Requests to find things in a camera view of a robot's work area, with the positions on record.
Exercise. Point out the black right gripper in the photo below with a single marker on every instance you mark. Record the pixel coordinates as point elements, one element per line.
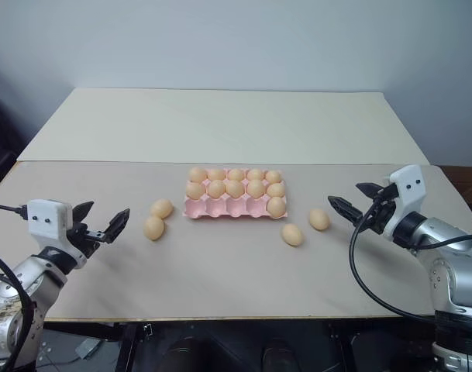
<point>381,217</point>

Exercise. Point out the tan egg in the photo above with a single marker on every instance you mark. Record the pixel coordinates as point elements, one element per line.
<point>197,174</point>
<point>255,188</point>
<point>194,191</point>
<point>276,206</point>
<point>216,188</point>
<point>276,190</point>
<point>273,177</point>
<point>255,174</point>
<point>161,208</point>
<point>216,174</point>
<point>154,228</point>
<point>291,235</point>
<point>319,219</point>
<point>235,188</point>
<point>235,174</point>

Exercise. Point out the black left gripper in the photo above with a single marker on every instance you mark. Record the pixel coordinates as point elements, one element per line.
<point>82,236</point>

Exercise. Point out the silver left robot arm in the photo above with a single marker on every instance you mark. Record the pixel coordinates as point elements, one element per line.
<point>30,279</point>

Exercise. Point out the dark rounded shape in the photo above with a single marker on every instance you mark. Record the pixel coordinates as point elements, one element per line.
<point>277,355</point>

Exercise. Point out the pink egg tray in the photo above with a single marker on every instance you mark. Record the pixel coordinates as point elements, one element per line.
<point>224,209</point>

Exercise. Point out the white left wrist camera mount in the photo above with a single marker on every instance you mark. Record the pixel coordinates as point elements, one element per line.
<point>45,221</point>

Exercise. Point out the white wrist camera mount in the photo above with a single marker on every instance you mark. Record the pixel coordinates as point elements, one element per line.
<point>45,221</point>
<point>408,188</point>

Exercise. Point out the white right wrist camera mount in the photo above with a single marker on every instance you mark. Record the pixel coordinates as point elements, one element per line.
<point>408,188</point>

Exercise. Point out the brown wooden furniture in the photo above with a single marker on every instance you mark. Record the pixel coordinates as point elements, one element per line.
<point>468,193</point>

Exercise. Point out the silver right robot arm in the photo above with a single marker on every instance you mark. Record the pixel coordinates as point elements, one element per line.
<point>458,267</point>

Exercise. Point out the grey flat floor box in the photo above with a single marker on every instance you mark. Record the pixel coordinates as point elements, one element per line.
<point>87,348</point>

